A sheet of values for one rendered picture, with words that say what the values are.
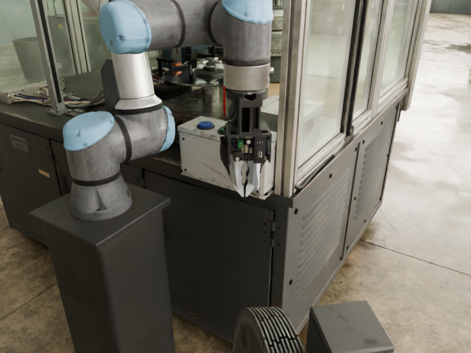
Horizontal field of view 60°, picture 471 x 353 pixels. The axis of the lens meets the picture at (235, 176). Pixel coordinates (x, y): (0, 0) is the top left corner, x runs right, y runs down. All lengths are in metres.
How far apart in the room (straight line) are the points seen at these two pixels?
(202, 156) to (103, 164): 0.28
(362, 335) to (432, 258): 1.91
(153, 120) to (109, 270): 0.37
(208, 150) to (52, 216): 0.42
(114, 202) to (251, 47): 0.55
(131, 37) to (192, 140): 0.55
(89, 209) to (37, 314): 1.01
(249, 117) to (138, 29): 0.21
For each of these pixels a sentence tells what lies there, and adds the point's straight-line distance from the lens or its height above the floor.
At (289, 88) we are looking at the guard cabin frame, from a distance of 1.00.
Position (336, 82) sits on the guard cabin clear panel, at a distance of 1.30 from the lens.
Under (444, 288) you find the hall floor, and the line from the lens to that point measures 2.14.
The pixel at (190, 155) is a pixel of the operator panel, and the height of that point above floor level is 0.82.
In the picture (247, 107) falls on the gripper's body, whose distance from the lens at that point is 0.65.
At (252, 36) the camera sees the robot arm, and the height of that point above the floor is 1.20.
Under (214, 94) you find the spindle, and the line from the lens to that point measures 1.51.
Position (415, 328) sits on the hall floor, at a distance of 1.89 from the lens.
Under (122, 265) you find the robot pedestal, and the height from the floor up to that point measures 0.64.
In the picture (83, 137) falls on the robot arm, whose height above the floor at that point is 0.95.
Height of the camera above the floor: 1.29
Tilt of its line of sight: 27 degrees down
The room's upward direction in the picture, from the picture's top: straight up
